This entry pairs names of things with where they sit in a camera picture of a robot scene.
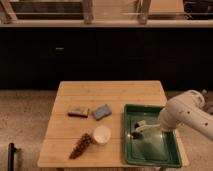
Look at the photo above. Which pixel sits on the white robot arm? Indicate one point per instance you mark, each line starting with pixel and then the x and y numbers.
pixel 187 108

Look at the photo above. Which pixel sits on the brown wooden block brush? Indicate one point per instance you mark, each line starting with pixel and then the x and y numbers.
pixel 78 111

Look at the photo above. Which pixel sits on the green plastic tray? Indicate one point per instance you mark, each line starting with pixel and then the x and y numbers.
pixel 151 147

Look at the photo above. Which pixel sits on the blue sponge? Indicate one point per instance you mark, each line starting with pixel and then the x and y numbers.
pixel 102 111

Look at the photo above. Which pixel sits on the white paper cup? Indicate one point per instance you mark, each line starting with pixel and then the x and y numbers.
pixel 102 134

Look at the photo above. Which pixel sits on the brown pine cone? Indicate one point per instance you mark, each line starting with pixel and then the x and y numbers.
pixel 81 146

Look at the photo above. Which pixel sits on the black pole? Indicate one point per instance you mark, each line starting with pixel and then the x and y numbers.
pixel 11 153

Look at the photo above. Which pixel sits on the wooden shelf rail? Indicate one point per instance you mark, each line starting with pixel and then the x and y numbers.
pixel 106 13

